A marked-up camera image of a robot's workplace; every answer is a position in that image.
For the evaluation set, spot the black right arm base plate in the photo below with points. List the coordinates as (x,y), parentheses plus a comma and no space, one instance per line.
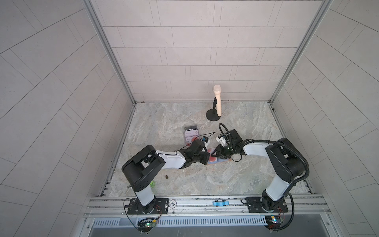
(264,205)

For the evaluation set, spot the pink red credit card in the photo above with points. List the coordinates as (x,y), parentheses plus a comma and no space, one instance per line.
(213,160)

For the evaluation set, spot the blue clip on rail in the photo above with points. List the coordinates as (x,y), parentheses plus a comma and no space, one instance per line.
(220,203)

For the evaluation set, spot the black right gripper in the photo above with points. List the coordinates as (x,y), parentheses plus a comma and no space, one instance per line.
(219,152)

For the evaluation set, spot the white ventilation grille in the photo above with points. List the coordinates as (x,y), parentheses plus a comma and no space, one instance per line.
(182,221)

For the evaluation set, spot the right circuit board with wires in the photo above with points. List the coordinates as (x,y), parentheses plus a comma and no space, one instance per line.
(274,222)

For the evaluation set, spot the circuit board with wires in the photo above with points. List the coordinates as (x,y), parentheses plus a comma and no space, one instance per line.
(274,222)
(146,225)

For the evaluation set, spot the aluminium corner frame post left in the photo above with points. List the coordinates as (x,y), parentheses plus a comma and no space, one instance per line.
(107,47)

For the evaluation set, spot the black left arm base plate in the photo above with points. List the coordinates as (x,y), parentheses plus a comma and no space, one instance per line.
(157,206)

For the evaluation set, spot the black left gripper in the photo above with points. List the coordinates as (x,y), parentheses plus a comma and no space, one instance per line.
(206,158)

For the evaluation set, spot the black round microphone stand base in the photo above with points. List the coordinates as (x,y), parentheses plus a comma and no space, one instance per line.
(212,113)

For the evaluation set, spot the left circuit board with wires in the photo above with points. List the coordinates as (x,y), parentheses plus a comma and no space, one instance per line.
(146,225)

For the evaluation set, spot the clear plastic package box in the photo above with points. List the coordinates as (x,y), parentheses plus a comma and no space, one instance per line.
(190,133)

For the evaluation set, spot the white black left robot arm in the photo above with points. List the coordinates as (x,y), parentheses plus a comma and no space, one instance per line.
(142,168)

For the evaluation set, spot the aluminium corner frame post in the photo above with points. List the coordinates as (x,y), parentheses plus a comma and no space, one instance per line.
(107,47)
(320,14)

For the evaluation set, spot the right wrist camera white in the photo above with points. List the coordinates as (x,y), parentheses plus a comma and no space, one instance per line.
(222,140)

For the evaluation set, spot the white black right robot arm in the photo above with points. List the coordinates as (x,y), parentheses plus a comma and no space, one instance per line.
(289,164)

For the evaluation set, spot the aluminium corner frame post right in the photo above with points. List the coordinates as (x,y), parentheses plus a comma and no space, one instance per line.
(320,14)

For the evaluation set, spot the aluminium front rail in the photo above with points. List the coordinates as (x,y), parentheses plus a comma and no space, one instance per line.
(203,206)

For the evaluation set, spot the beige microphone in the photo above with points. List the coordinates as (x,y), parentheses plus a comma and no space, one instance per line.
(217,91)

